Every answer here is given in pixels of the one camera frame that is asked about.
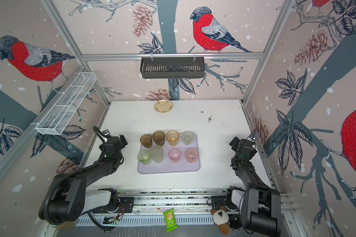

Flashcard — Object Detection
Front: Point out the dark olive cup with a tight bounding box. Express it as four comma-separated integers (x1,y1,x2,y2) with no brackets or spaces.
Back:
152,131,165,147

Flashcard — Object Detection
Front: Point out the green snack packet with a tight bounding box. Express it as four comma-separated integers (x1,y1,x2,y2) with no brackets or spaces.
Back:
163,209,178,233

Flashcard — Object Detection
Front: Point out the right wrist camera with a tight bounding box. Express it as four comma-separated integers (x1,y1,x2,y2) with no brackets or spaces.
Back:
247,130,256,145

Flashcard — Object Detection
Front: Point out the small green ribbed cup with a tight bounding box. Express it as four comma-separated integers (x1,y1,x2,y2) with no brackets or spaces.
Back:
137,150,151,165

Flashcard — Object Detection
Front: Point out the lilac plastic tray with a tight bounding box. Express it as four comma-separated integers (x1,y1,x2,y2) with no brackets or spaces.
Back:
137,133,200,174

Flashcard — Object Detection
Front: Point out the black hanging wire basket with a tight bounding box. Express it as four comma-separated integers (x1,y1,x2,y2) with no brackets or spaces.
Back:
140,57,205,79

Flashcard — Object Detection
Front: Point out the white wire mesh shelf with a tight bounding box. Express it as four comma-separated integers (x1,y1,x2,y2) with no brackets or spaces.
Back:
36,72,97,135

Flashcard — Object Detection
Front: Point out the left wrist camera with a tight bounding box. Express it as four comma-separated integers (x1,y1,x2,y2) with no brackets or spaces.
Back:
101,129,111,138

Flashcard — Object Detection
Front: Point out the yellow amber cup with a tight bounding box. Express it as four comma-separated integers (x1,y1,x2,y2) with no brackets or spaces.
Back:
166,130,180,147

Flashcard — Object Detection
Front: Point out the small brown textured cup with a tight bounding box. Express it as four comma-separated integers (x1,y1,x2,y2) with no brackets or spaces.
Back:
140,134,153,149

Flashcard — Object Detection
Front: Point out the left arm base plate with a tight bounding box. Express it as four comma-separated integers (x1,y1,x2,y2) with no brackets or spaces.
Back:
93,197,134,214

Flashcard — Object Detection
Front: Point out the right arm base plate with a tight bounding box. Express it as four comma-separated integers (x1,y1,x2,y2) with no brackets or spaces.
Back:
206,196,237,211

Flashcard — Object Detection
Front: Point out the salmon textured cup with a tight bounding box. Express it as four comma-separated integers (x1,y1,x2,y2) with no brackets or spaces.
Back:
185,148,198,163

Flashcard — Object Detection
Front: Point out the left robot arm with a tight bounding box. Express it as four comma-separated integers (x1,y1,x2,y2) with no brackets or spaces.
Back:
39,135,128,225

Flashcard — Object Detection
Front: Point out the cream patterned saucer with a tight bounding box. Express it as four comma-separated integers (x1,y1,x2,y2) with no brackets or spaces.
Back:
154,100,173,113

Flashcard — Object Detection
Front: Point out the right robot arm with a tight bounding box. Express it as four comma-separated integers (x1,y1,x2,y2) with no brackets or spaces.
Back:
229,135,282,237

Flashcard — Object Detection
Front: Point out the pale green textured cup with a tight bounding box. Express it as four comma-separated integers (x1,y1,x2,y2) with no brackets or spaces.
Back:
182,131,194,146

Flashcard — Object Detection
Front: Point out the glass jar with lid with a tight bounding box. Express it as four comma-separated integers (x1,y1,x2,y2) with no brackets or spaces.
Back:
55,220,78,231

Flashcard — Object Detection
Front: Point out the plush toy dog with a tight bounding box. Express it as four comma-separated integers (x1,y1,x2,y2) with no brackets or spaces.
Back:
211,206,230,236

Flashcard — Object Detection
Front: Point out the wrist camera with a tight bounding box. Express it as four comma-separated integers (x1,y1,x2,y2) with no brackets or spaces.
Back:
101,129,111,138
247,130,256,145

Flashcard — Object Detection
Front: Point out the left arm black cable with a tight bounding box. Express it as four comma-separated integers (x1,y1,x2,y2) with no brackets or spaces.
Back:
85,125,122,232

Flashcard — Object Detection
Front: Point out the tall pale green cup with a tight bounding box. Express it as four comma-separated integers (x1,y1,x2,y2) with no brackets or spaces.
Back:
149,145,164,164

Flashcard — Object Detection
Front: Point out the pink clear cup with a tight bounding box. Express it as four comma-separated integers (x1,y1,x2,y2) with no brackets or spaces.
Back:
168,148,181,164

